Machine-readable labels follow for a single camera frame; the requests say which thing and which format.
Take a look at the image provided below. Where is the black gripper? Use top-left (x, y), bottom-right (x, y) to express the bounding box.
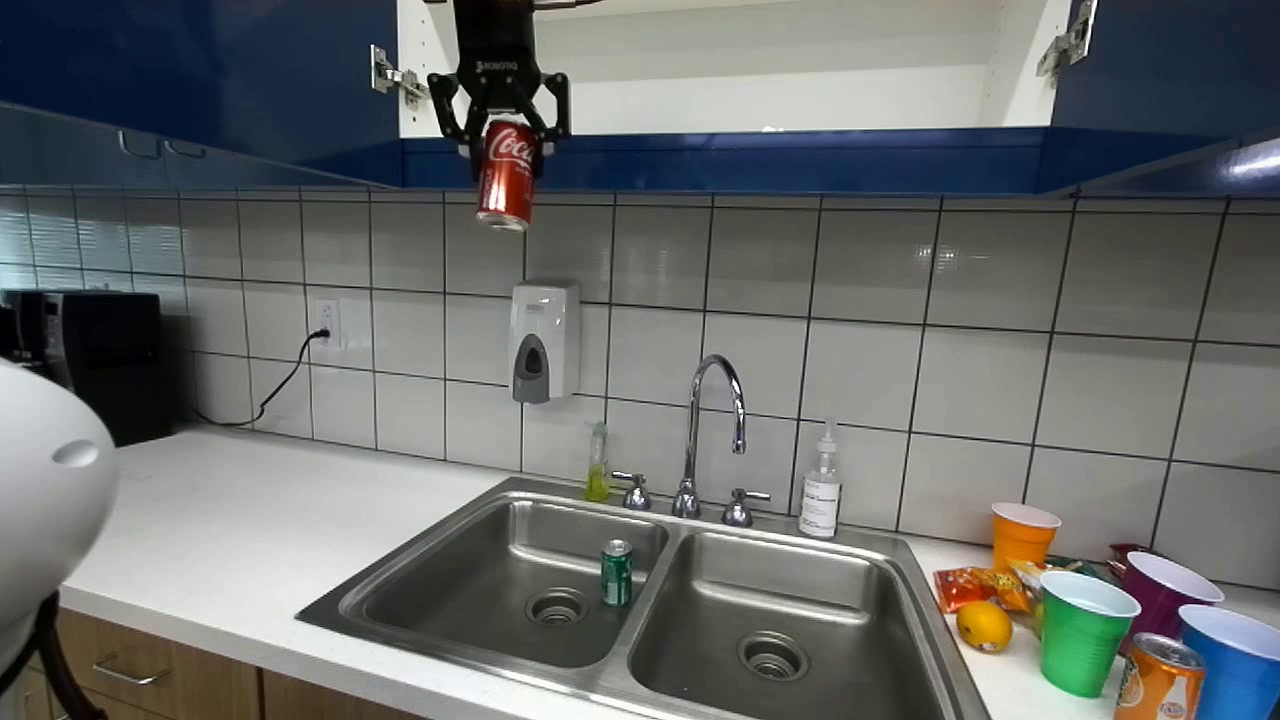
top-left (422, 0), bottom-right (576, 162)

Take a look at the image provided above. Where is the red cola can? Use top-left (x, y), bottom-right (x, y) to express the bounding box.
top-left (472, 114), bottom-right (538, 230)

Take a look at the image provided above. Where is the metal cabinet hinge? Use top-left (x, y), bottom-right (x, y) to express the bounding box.
top-left (1034, 0), bottom-right (1102, 75)
top-left (368, 39), bottom-right (433, 108)

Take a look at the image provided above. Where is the blue glossy cabinet door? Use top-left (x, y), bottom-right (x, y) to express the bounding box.
top-left (1051, 0), bottom-right (1280, 201)
top-left (0, 0), bottom-right (399, 146)

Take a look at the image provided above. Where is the green soda can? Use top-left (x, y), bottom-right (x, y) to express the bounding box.
top-left (597, 537), bottom-right (637, 612)

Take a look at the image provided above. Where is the orange soda can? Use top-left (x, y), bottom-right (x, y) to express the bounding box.
top-left (1113, 631), bottom-right (1209, 720)

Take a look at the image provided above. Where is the chrome gooseneck faucet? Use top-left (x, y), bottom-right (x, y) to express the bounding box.
top-left (612, 353), bottom-right (775, 531)

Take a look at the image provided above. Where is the yellow dish soap bottle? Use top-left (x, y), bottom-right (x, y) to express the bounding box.
top-left (581, 420), bottom-right (615, 506)

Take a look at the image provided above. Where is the black countertop appliance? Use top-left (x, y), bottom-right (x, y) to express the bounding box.
top-left (0, 289), bottom-right (176, 447)

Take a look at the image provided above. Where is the white pump soap bottle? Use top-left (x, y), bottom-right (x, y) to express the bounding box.
top-left (794, 420), bottom-right (847, 544)

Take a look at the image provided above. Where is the stainless steel double sink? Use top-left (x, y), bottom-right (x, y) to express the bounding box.
top-left (291, 476), bottom-right (992, 720)

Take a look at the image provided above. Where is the orange plastic cup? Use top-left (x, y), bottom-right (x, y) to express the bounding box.
top-left (986, 500), bottom-right (1063, 575)

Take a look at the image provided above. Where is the red orange snack bag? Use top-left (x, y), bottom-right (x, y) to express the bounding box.
top-left (931, 554), bottom-right (1054, 619)

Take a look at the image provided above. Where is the yellow lemon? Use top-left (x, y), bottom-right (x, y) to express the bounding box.
top-left (952, 596), bottom-right (1015, 654)

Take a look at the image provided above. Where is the green plastic cup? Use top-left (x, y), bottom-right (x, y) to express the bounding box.
top-left (1032, 566), bottom-right (1142, 699)

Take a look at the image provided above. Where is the purple plastic cup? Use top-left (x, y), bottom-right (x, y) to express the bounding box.
top-left (1115, 544), bottom-right (1226, 638)

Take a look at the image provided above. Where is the blue plastic cup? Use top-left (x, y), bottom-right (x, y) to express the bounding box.
top-left (1175, 598), bottom-right (1280, 720)

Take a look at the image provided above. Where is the white wall soap dispenser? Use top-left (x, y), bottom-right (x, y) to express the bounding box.
top-left (506, 279), bottom-right (573, 409)

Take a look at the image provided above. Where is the white wall power outlet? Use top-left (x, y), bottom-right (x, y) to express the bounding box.
top-left (307, 291), bottom-right (342, 353)

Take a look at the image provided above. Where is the open blue wall cabinet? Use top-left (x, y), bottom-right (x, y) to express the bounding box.
top-left (391, 0), bottom-right (1215, 201)

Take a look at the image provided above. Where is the closed blue wall cabinet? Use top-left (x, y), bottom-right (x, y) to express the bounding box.
top-left (0, 101), bottom-right (403, 192)

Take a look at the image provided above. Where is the black appliance power cord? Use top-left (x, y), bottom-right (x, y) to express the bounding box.
top-left (197, 325), bottom-right (334, 432)

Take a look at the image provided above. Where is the wooden drawer with metal handle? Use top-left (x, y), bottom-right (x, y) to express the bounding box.
top-left (34, 609), bottom-right (265, 720)

